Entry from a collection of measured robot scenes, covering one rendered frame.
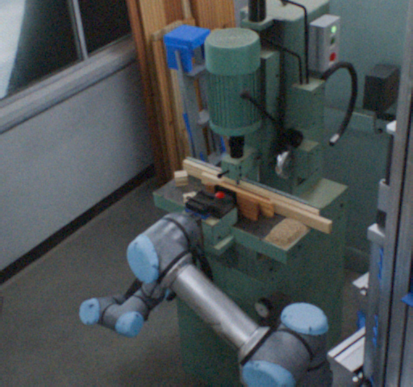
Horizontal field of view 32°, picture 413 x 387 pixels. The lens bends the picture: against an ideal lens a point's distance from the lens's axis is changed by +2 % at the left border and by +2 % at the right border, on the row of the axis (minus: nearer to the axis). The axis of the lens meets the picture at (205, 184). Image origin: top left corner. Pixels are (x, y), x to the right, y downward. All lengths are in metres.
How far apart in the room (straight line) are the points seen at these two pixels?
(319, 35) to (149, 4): 1.55
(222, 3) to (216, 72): 2.10
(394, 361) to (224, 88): 0.96
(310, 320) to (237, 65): 0.83
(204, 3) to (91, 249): 1.50
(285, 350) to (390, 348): 0.28
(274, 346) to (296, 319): 0.11
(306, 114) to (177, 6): 1.76
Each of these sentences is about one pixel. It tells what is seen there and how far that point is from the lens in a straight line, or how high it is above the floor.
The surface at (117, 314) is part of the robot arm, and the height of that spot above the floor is 0.87.
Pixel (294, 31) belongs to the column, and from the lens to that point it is 2.36.
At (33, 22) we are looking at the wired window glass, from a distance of 3.57.
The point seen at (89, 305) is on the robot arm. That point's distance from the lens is 2.21.
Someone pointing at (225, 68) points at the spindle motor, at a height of 1.44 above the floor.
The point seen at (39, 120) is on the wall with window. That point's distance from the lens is 3.59.
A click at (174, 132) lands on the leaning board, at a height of 0.44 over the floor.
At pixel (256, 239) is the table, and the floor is 0.89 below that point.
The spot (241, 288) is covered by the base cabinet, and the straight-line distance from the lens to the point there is 2.56.
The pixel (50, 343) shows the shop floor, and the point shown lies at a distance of 3.41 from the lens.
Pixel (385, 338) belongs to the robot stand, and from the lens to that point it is 1.90.
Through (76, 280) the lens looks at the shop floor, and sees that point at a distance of 3.70.
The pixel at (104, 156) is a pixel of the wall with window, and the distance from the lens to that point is 4.00.
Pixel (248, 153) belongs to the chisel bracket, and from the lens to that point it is 2.48.
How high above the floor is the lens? 2.33
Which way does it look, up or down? 33 degrees down
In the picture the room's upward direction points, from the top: 4 degrees counter-clockwise
